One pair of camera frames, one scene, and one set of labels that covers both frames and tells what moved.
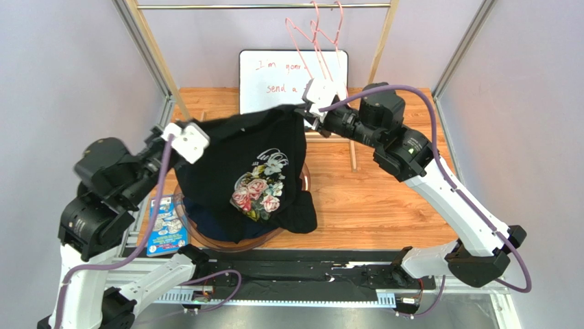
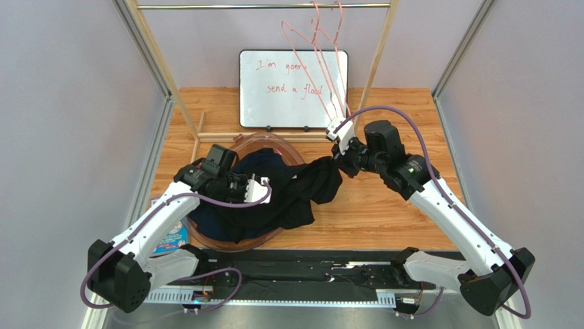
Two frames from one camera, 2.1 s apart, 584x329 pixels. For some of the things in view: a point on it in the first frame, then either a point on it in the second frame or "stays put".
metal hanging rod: [260, 6] stays put
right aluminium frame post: [454, 64] stays put
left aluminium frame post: [160, 119] stays put
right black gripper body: [317, 120] → [349, 159]
